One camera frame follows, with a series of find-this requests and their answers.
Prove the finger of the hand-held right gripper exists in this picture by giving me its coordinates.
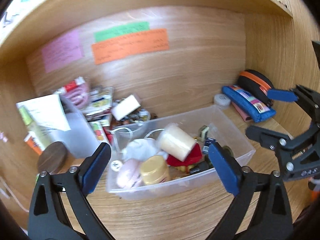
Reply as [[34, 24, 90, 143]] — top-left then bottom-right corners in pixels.
[[267, 84, 320, 123], [245, 124, 320, 173]]

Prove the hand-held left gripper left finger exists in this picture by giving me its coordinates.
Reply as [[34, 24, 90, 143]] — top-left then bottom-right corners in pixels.
[[28, 142, 112, 240]]

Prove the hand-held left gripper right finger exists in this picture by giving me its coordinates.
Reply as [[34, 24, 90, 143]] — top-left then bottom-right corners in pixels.
[[207, 142, 294, 240]]

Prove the clear plastic bin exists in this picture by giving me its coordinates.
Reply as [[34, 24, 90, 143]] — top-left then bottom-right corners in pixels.
[[107, 104, 257, 201]]

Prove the gold sunscreen bottle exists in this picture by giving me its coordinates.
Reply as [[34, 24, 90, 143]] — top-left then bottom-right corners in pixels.
[[139, 155, 172, 187]]

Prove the white round badge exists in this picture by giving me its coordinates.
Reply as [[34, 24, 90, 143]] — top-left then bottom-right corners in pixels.
[[110, 160, 123, 172]]

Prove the blue fabric pouch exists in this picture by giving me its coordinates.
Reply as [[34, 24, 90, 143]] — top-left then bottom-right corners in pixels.
[[222, 85, 277, 123]]

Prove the dark blue small box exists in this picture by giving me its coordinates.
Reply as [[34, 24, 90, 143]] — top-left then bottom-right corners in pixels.
[[202, 137, 217, 154]]

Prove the pink round puff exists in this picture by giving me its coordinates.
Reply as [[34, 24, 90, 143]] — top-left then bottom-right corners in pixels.
[[116, 159, 144, 188]]

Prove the black case with orange zip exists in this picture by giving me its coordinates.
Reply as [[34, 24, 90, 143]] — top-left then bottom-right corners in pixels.
[[237, 69, 274, 105]]

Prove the pink wallet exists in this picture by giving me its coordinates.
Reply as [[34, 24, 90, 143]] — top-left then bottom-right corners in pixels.
[[231, 101, 253, 123]]

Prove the red velvet pouch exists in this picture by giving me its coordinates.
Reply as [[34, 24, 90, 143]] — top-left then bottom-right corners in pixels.
[[166, 144, 203, 168]]

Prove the red flat box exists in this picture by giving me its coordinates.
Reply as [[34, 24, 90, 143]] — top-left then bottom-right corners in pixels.
[[102, 126, 115, 146]]

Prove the frosted white storage box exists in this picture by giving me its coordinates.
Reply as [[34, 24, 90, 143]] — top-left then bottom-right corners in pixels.
[[37, 95, 101, 159]]

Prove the round wooden lid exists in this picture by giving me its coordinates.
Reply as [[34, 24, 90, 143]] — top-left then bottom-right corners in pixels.
[[37, 141, 69, 174]]

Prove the cream cylindrical jar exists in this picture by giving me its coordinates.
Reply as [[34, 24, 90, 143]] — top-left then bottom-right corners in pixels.
[[157, 122, 198, 162]]

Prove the bowl of trinkets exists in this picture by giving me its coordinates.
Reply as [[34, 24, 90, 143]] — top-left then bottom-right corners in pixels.
[[110, 107, 158, 130]]

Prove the white paper box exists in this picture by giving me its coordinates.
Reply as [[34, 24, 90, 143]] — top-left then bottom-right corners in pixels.
[[111, 94, 142, 121]]

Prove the white and green carton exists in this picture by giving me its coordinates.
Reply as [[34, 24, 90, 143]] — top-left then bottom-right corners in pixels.
[[16, 94, 72, 155]]

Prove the pink paper note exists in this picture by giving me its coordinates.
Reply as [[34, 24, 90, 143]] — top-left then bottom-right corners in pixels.
[[41, 29, 85, 74]]

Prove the orange paper note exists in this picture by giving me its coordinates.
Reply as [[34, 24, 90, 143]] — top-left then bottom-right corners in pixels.
[[91, 28, 169, 65]]

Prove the green paper note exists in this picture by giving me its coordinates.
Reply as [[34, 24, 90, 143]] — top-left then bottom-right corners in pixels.
[[94, 21, 150, 43]]

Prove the pink rope packet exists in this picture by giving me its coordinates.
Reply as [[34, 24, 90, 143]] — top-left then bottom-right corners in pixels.
[[54, 76, 91, 109]]

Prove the white cable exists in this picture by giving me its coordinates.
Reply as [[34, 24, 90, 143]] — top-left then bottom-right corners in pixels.
[[0, 175, 29, 213]]

